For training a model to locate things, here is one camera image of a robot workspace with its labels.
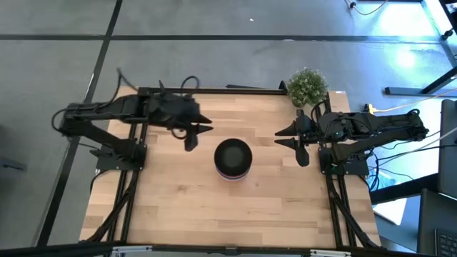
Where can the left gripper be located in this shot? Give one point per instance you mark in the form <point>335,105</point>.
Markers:
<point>185,112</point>

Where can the potted green plant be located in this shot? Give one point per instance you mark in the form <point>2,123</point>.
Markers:
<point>307,87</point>

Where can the yellow power plug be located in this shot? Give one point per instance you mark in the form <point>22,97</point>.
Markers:
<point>369,107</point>

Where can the black frame rail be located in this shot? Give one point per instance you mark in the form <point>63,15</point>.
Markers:
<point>214,91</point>
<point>128,214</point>
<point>228,251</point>
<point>348,221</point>
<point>335,221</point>
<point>116,214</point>

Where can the black flat metal bar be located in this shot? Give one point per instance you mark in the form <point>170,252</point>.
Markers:
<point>250,86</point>

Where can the black desk leg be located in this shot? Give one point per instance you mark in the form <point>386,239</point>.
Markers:
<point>407,91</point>

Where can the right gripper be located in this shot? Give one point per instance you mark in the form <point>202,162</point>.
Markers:
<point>307,130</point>

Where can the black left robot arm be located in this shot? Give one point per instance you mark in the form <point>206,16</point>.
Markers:
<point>93,132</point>

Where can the black desk edge bar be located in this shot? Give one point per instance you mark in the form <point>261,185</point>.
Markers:
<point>403,189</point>

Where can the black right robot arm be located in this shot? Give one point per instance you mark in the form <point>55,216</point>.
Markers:
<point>375,123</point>

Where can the black desk pad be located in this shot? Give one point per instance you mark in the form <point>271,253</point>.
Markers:
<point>432,214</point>

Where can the black plug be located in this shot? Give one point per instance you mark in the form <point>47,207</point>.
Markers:
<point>352,5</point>

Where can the white paper sheet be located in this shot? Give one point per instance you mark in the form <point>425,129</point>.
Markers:
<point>391,210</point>

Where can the black keyboard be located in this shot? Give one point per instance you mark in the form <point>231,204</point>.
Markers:
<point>448,244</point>

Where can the dark grey monitor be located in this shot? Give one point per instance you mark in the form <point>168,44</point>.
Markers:
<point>448,150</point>

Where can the black curved bracket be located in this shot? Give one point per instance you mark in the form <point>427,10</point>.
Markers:
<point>283,86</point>

